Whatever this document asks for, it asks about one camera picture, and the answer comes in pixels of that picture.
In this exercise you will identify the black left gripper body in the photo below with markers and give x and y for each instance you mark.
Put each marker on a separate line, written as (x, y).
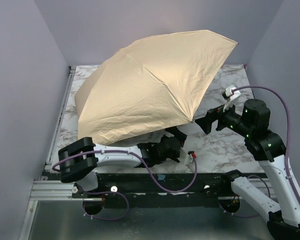
(176, 133)

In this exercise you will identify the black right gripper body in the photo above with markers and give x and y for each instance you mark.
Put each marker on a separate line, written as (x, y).
(220, 119)

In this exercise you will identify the beige black umbrella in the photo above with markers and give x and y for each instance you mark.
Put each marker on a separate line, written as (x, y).
(154, 83)

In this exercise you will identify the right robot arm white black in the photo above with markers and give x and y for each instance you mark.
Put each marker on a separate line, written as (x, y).
(282, 217)

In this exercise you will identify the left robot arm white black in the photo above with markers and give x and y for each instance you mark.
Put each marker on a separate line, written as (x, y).
(77, 160)

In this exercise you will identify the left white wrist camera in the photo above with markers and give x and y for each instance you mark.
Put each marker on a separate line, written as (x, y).
(186, 157)

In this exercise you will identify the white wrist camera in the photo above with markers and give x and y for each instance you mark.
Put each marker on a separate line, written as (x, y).
(231, 95)
(186, 157)

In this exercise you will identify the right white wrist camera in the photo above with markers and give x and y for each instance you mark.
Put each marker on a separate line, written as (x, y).
(231, 95)

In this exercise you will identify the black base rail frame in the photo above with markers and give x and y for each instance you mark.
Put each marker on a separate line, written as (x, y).
(166, 190)

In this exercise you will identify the aluminium frame rail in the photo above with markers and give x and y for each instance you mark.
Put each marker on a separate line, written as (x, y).
(33, 204)

